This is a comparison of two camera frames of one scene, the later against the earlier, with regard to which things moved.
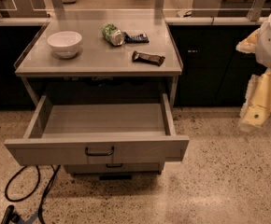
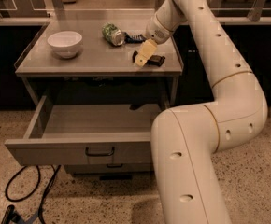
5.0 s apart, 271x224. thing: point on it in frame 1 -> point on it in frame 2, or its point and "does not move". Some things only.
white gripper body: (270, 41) -> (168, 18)
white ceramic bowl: (64, 44) does not move
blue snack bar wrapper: (141, 38) does not move
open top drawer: (85, 133) does not move
